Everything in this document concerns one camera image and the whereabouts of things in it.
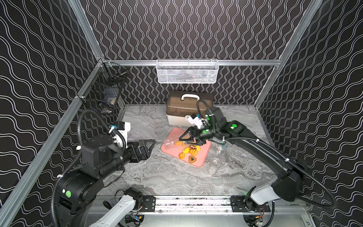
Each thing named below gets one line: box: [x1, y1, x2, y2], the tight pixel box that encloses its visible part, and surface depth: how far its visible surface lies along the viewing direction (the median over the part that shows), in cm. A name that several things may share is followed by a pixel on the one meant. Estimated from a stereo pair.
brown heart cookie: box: [188, 155, 197, 164], surface depth 92 cm
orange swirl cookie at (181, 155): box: [178, 152, 186, 160], surface depth 94 cm
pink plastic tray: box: [160, 127, 212, 168], surface depth 94 cm
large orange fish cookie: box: [189, 144, 201, 152], surface depth 95 cm
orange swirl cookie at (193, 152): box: [189, 148, 198, 157], surface depth 94 cm
